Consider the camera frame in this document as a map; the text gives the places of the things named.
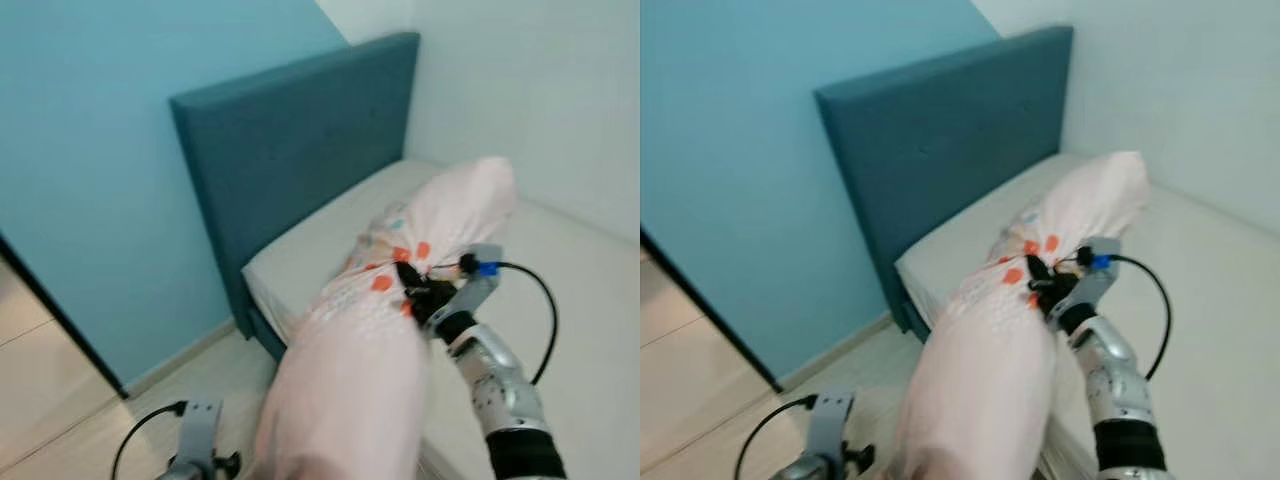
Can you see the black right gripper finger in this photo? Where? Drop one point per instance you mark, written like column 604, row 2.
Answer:
column 1042, row 271
column 410, row 276

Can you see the pink pillow with coloured dots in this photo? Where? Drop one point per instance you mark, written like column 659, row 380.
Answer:
column 340, row 400
column 960, row 400

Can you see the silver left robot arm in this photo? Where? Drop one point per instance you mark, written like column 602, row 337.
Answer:
column 180, row 472
column 810, row 470

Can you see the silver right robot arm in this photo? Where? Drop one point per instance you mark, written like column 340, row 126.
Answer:
column 500, row 390
column 1115, row 385

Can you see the blue upholstered bed headboard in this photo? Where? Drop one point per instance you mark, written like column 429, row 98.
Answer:
column 290, row 160
column 930, row 150

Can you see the dark blue bed frame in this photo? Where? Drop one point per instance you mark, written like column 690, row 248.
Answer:
column 914, row 322
column 262, row 335

